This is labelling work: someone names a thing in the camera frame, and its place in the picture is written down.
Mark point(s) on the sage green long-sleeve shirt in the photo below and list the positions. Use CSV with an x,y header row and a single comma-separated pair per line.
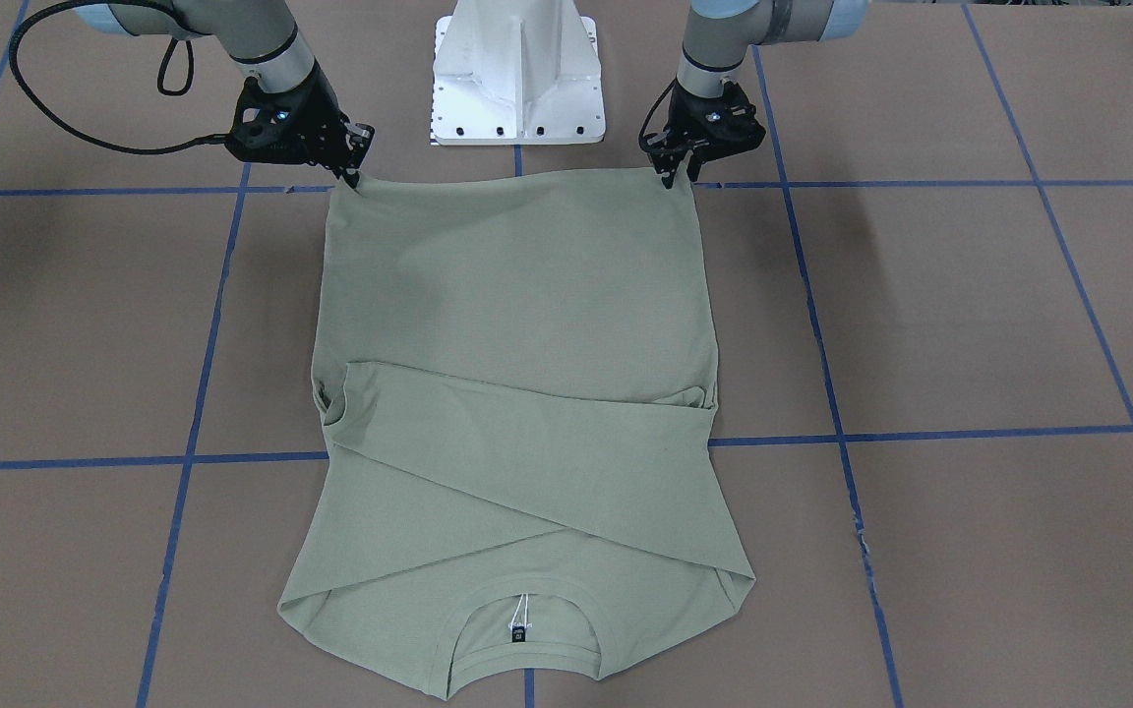
x,y
517,381

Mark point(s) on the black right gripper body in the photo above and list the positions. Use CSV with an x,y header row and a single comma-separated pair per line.
x,y
320,111

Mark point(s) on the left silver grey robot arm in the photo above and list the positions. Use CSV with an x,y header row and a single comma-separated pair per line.
x,y
720,34

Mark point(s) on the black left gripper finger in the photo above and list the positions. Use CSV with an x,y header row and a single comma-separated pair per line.
x,y
667,175
693,166

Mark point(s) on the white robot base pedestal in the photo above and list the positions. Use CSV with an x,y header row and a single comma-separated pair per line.
x,y
516,73

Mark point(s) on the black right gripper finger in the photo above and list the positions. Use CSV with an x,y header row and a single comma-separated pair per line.
x,y
350,176

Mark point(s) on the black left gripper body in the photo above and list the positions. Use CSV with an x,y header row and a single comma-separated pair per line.
x,y
692,111

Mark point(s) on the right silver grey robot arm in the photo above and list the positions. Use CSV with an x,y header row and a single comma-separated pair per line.
x,y
261,37

